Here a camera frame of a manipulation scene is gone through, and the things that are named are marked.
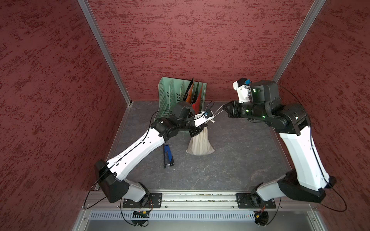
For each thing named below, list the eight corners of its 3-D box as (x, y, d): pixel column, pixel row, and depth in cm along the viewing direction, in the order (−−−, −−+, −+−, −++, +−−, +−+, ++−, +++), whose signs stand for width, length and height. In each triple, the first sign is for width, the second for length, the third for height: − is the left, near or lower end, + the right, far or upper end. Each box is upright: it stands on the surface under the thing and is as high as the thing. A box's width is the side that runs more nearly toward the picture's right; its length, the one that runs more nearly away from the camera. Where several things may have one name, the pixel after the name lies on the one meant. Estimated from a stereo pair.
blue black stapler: (164, 168, 87) (163, 166, 85) (163, 146, 96) (162, 144, 94) (174, 166, 88) (174, 164, 85) (172, 145, 97) (171, 142, 95)
